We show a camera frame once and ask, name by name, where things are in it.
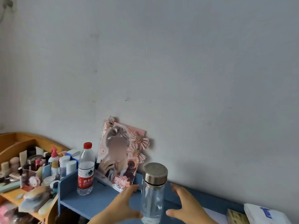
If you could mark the person's right hand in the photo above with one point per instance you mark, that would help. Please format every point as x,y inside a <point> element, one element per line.
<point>189,212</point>

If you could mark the mint green sponge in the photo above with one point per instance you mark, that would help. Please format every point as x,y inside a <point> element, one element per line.
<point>9,187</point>

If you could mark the yellow cardboard box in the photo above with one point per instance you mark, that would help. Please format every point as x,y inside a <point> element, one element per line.
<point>237,218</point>

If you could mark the light blue tube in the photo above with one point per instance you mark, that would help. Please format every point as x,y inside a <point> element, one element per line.
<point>46,172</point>

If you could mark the clear water bottle red cap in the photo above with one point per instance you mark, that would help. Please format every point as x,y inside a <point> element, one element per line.
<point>86,174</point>

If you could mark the pink portrait card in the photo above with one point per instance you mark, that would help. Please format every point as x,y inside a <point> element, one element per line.
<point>116,160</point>

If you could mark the blue toner bottle white cap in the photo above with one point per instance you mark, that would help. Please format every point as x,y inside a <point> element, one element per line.
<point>71,167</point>
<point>63,166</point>

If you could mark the white round jar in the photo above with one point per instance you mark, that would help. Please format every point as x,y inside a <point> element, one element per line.
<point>47,181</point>

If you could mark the teal cap bottle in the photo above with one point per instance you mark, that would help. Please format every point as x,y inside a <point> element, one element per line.
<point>55,187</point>

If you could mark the blue and white box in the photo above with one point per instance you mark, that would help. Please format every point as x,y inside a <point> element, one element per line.
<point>73,153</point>

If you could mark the white paper sheet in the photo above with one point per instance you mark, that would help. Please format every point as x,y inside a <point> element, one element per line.
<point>216,216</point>

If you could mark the wooden desk organizer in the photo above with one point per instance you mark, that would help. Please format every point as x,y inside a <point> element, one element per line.
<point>25,138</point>

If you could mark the small figure charm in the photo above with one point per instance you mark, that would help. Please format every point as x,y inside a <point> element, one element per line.
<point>112,121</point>

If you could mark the striped strawberry bow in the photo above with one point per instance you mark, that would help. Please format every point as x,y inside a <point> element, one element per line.
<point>136,153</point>
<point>139,139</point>

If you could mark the white pump bottle pink top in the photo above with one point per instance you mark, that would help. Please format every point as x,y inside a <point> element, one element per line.
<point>54,157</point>

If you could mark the cartoon girl figure card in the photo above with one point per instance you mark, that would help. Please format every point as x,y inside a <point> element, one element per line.
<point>34,181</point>

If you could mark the white tissue pack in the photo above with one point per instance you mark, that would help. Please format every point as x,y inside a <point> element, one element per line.
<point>261,214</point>

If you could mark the blue shelf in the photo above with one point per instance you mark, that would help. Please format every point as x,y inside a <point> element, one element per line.
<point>93,200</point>

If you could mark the white oval case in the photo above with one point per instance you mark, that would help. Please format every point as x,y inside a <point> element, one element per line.
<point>45,207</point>

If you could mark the tan powder puff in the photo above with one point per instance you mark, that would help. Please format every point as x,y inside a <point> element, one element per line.
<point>36,192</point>

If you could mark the beige makeup sponge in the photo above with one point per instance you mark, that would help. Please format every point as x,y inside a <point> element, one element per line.
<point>14,162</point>

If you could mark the person's left hand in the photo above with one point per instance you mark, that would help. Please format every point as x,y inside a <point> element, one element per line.
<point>116,208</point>

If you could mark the glass bottle with steel lid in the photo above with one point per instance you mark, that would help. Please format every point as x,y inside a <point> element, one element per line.
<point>153,198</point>

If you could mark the small beige bottle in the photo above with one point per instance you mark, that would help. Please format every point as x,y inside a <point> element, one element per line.
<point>5,167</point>

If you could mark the white bottle yellow cap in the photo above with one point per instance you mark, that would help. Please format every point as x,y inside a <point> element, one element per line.
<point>55,170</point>

